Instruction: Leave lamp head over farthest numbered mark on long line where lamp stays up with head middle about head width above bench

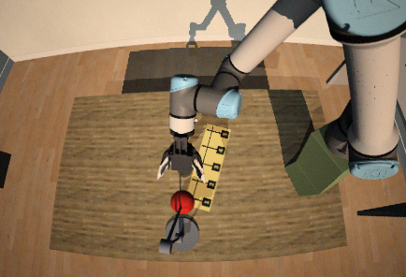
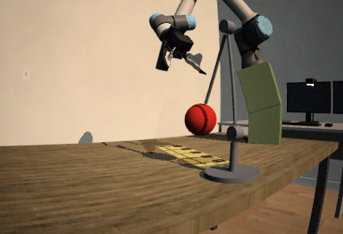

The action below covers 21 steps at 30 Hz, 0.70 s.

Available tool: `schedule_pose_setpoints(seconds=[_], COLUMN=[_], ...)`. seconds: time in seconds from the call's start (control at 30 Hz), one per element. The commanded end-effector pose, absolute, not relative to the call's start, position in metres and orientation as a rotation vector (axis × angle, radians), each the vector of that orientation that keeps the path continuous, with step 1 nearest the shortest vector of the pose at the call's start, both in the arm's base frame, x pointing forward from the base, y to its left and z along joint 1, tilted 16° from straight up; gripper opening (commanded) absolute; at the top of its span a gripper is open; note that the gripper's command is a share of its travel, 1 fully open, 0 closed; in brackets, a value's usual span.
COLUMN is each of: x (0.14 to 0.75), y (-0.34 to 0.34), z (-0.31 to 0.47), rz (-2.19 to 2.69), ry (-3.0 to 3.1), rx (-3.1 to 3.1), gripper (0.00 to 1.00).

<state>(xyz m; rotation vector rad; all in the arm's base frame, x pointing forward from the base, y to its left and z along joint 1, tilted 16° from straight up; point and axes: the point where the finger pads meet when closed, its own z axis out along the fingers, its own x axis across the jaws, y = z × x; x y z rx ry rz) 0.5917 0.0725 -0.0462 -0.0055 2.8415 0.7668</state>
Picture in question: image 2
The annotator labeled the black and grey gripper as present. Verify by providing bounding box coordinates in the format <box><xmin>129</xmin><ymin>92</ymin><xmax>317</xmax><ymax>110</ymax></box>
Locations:
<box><xmin>160</xmin><ymin>25</ymin><xmax>207</xmax><ymax>75</ymax></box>

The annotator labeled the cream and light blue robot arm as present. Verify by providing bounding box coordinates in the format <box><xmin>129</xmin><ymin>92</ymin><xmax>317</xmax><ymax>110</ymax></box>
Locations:
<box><xmin>149</xmin><ymin>0</ymin><xmax>273</xmax><ymax>71</ymax></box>

